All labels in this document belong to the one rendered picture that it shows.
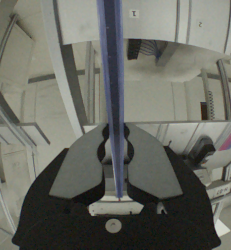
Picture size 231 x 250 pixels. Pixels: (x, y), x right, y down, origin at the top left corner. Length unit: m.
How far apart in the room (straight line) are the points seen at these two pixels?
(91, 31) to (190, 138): 0.35
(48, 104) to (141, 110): 1.55
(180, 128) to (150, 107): 1.74
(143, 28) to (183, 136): 0.28
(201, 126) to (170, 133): 0.09
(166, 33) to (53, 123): 2.16
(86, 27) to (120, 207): 0.61
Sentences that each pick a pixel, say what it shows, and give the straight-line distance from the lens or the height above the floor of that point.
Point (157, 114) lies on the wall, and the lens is 2.08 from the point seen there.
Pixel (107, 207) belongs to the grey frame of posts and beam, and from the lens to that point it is 0.61.
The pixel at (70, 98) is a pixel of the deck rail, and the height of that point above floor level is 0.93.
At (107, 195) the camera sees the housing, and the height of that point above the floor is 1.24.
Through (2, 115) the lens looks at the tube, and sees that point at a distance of 0.28.
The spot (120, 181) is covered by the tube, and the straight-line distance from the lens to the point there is 0.23.
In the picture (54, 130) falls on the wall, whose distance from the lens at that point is 2.25.
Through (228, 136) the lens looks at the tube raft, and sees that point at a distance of 0.48.
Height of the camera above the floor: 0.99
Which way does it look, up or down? 1 degrees down
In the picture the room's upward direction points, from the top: 178 degrees clockwise
